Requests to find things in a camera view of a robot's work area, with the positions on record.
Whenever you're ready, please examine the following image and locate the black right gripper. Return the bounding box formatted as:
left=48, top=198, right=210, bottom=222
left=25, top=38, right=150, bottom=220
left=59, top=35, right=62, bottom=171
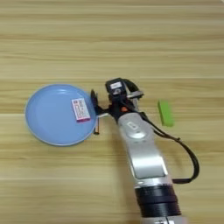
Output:
left=90, top=78, right=145, bottom=123

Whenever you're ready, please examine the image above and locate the small white and pink box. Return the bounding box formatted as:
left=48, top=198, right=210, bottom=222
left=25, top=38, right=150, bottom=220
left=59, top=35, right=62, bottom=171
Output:
left=71, top=98, right=92, bottom=123

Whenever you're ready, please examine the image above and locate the green rectangular block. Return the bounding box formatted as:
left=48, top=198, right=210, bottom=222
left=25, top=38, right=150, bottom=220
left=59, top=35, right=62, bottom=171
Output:
left=157, top=100, right=175, bottom=128

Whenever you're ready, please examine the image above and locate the blue round plate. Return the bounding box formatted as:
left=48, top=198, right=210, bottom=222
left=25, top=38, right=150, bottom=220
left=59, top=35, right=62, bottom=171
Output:
left=24, top=83, right=98, bottom=147

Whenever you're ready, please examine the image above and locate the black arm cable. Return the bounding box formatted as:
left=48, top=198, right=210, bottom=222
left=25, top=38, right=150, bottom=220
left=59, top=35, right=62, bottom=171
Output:
left=139, top=111, right=200, bottom=186

